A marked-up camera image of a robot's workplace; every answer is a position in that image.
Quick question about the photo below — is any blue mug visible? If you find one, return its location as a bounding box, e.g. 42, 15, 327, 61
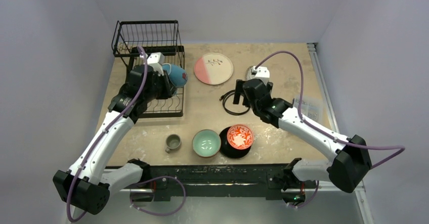
161, 63, 188, 88

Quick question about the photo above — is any red floral bowl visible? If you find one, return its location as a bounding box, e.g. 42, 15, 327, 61
227, 124, 254, 150

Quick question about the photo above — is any celadon green bowl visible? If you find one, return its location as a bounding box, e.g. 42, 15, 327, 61
192, 129, 221, 158

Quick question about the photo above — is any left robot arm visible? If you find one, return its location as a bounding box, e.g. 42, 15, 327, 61
53, 63, 176, 222

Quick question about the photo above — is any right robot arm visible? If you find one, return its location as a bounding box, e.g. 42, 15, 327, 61
233, 79, 372, 193

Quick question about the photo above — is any grey speckled oval dish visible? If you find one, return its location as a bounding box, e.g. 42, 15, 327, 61
245, 66, 258, 80

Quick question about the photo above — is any pink and cream plate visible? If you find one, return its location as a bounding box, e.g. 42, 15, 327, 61
194, 53, 234, 85

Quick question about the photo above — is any black plate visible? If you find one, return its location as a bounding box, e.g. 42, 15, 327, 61
219, 126, 251, 159

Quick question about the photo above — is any small grey cup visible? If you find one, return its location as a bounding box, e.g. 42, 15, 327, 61
165, 134, 182, 153

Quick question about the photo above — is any clear plastic parts box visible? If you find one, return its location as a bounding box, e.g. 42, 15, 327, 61
301, 96, 324, 123

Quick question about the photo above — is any black coiled cable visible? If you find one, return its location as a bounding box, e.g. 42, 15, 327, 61
220, 89, 253, 116

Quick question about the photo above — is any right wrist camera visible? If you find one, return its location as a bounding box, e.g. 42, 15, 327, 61
250, 66, 270, 84

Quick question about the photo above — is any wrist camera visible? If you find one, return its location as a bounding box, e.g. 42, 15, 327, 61
147, 52, 165, 65
250, 66, 270, 84

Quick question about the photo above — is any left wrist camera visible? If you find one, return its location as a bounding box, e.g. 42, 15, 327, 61
147, 52, 165, 65

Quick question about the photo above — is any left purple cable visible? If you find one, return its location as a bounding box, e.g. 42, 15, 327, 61
66, 46, 149, 223

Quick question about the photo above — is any purple cable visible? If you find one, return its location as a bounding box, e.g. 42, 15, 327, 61
66, 46, 149, 223
254, 51, 406, 169

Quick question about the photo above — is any black wire dish rack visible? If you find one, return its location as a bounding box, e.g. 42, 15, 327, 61
110, 20, 185, 119

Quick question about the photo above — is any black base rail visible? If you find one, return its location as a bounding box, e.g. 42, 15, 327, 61
142, 164, 303, 201

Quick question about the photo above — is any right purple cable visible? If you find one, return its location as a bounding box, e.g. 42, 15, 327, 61
254, 51, 406, 169

